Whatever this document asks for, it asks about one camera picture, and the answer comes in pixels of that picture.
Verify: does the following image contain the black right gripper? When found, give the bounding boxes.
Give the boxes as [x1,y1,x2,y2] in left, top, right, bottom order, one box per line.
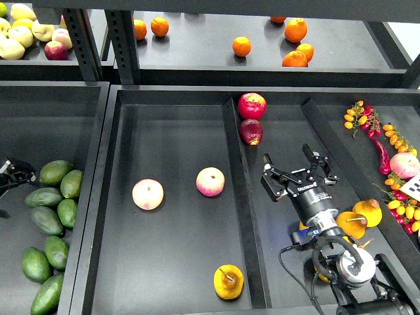
[261,144,339,226]

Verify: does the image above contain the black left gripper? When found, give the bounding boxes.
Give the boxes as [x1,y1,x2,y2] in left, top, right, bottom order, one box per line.
[0,157,36,219]

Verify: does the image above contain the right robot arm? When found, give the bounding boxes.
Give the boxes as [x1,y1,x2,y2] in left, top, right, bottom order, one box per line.
[261,144,419,314]

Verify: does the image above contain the dark avocado left middle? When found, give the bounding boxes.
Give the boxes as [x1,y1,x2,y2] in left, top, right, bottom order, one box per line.
[24,187,64,207]

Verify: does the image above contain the dark avocado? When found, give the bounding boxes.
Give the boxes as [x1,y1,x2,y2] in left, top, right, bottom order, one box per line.
[30,206,64,236]
[24,187,64,207]

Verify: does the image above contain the dark avocado lower middle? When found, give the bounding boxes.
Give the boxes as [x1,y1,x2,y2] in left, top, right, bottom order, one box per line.
[30,206,64,236]

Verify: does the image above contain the green avocado small right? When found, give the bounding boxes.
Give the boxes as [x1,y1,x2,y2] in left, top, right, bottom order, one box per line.
[57,199,77,228]

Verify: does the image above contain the yellow pear with stem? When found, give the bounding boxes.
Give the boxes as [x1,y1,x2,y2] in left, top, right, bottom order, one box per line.
[336,211,368,240]

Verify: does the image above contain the green avocado bottom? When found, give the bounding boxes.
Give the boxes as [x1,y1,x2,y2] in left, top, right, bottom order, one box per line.
[30,273,64,315]

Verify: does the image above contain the pale yellow pear front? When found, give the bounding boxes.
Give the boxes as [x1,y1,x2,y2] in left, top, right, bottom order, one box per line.
[0,39,25,60]

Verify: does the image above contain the dark red apple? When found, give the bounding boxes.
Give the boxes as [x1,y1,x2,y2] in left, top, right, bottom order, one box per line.
[239,119,263,146]

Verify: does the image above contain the black left tray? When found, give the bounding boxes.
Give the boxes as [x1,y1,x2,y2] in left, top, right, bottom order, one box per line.
[1,81,109,314]

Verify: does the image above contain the bright red apple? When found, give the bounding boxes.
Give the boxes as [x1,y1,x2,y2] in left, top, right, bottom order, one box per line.
[238,93,267,120]

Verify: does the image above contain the pink apple centre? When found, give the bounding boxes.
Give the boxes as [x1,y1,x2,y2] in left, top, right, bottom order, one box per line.
[196,167,225,197]

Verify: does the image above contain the pink apple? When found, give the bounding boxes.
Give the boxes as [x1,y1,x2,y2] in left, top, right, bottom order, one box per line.
[196,167,225,197]
[132,178,164,211]

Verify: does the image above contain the upper cherry tomato bunch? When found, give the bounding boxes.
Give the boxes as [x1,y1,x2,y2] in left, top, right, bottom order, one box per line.
[343,100,382,138]

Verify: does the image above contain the cherry tomato bunch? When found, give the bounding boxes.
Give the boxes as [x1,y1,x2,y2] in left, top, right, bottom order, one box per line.
[343,100,382,138]
[373,172,419,235]

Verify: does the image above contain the red chili pepper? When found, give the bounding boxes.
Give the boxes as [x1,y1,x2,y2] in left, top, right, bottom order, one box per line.
[371,138,391,175]

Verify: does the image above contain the pink peach right tray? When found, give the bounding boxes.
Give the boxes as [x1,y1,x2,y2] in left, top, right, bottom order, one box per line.
[390,152,419,179]

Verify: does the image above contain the orange lower right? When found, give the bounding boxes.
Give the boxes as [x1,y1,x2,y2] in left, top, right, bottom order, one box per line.
[282,51,308,68]

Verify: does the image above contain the checkered marker card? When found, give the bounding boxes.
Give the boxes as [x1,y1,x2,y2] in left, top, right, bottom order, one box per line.
[400,173,420,201]

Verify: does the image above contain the lower cherry tomato bunch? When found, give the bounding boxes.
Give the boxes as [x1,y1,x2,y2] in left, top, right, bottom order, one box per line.
[373,172,419,235]

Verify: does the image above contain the orange small right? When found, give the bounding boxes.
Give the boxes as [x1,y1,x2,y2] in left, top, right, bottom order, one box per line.
[296,43,314,63]

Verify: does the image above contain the black middle tray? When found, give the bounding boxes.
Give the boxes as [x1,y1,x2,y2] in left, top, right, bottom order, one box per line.
[67,85,419,314]

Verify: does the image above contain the black upper shelf tray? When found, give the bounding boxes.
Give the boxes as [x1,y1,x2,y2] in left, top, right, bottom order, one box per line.
[133,12,410,88]

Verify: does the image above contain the pink apple left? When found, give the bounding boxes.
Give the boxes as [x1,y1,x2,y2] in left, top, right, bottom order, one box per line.
[132,178,164,211]

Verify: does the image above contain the orange large upper right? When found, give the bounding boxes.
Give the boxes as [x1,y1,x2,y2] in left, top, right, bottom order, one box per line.
[284,18,308,43]

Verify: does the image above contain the red apple on shelf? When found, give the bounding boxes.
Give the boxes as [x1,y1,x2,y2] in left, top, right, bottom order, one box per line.
[44,41,68,60]

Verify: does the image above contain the pale yellow apple middle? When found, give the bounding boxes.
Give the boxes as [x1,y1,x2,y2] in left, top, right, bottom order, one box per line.
[8,26,33,49]

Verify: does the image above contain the pale peach on shelf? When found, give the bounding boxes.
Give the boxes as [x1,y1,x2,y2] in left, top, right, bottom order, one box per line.
[52,28,73,51]

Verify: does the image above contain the orange cherry tomato string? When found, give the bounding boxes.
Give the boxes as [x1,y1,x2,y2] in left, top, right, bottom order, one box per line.
[382,123,419,158]

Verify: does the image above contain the black shelf post left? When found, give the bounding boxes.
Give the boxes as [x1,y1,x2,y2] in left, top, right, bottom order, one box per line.
[63,9,103,82]

